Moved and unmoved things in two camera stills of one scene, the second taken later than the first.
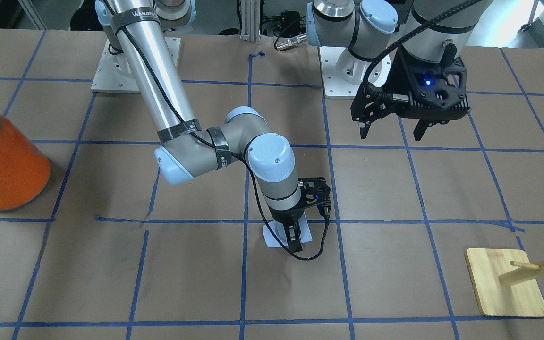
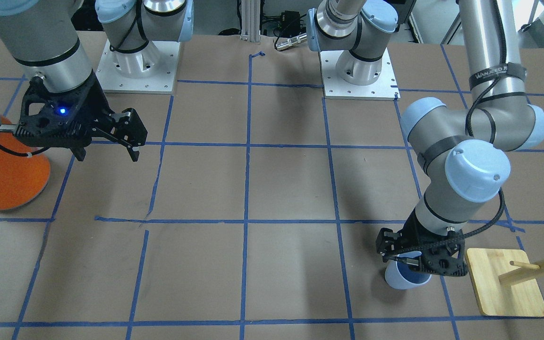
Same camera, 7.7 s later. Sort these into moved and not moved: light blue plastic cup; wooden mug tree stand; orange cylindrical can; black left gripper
Moved: light blue plastic cup; black left gripper
Not moved: wooden mug tree stand; orange cylindrical can
